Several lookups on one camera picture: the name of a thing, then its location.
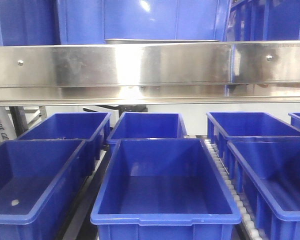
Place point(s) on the rear centre blue bin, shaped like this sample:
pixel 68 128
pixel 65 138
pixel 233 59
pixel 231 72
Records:
pixel 147 125

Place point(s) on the rear right blue bin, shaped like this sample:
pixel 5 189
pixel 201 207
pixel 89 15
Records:
pixel 246 126

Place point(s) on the front left blue bin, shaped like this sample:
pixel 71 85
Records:
pixel 39 180

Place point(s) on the large blue bin right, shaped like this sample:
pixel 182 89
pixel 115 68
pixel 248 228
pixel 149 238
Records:
pixel 94 21

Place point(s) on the blue bin centre shelf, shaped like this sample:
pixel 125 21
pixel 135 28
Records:
pixel 264 20

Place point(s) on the stainless steel shelf rail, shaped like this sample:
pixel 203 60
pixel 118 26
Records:
pixel 157 73

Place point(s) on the front centre blue bin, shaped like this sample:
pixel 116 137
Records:
pixel 164 189

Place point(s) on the front right blue bin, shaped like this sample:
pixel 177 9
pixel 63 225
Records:
pixel 268 176

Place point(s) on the lower white roller track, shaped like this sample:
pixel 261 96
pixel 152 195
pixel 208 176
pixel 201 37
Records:
pixel 246 230

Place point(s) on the upper left blue bin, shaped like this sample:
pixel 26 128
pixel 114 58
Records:
pixel 29 23

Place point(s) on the rear left blue bin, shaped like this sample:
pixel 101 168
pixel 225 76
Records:
pixel 93 127

